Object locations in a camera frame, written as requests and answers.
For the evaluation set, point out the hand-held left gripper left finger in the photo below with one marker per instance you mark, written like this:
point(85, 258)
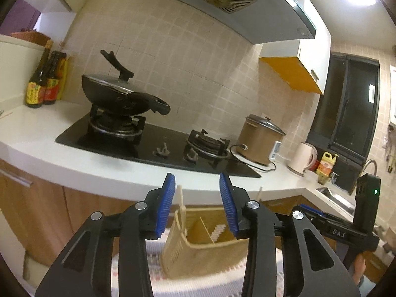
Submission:
point(164, 204)

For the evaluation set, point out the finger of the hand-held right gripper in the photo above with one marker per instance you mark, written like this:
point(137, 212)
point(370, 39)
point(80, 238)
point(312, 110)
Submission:
point(314, 214)

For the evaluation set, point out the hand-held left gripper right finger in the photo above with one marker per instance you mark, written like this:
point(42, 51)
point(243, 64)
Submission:
point(229, 207)

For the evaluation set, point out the beige plastic utensil basket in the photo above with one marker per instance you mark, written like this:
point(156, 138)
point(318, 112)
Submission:
point(201, 256)

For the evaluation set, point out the person's right hand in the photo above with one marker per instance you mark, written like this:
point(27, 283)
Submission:
point(359, 267)

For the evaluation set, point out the metal sink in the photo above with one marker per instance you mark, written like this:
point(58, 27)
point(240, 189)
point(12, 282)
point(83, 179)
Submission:
point(335, 198)

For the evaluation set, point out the metal faucet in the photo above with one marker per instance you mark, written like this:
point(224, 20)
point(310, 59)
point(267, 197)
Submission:
point(369, 164)

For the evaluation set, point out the red packet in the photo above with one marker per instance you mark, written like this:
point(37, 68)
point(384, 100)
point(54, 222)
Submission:
point(314, 167)

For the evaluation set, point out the yellow oil bottle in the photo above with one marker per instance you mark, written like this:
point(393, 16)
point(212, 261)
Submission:
point(326, 167)

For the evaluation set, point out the grey stove knob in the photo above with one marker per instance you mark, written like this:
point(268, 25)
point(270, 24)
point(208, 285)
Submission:
point(191, 155)
point(162, 151)

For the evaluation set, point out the white electric kettle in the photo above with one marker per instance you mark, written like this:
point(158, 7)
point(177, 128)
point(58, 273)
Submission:
point(300, 159)

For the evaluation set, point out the black glass gas stove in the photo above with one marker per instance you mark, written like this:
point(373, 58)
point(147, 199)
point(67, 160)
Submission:
point(161, 142)

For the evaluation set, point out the brown rice cooker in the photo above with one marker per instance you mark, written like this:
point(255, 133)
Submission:
point(256, 139)

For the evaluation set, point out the dark window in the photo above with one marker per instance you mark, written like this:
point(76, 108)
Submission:
point(343, 114)

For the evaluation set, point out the black wok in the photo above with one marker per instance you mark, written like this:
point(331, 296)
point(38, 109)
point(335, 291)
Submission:
point(123, 102)

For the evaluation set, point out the white water heater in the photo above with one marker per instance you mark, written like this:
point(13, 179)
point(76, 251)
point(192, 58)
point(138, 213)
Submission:
point(393, 96)

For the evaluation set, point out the wooden base cabinets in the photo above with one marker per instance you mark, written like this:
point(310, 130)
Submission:
point(37, 222)

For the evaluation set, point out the yellow sauce bottle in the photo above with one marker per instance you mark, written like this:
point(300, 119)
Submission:
point(64, 77)

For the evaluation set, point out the dark sauce bottle red label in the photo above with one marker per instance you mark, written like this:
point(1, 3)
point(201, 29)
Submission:
point(54, 83)

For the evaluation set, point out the dark soy sauce bottle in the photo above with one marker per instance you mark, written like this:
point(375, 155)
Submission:
point(35, 89)

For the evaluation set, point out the white appliance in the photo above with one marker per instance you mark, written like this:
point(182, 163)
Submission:
point(15, 68)

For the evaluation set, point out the grey range hood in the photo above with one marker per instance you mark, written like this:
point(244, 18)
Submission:
point(232, 3)

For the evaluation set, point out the brown woven tray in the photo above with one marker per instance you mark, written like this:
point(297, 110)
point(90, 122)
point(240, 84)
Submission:
point(31, 36)

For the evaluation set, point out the dark purple door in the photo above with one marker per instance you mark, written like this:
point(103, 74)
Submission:
point(18, 18)

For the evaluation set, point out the wall cabinet with yellow underside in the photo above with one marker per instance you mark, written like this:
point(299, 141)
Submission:
point(309, 55)

